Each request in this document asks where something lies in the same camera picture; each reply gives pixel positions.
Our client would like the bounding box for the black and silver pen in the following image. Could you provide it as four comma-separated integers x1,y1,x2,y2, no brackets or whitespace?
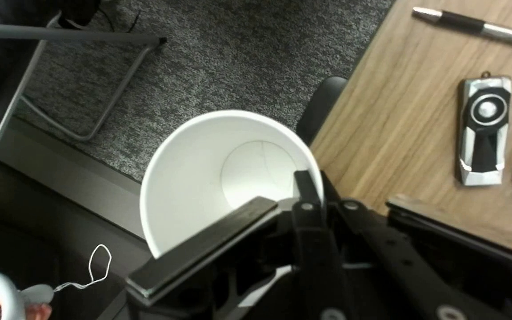
412,6,512,45

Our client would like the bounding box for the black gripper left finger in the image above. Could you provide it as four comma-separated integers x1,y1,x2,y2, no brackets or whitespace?
126,198,277,307

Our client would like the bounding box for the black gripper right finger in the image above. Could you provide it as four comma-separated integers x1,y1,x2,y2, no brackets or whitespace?
291,171,350,320

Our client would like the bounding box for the white paper cup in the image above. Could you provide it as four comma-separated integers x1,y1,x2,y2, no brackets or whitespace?
138,111,323,259

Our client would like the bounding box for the silver graphics card model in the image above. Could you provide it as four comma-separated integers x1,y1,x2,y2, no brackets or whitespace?
457,72,512,187

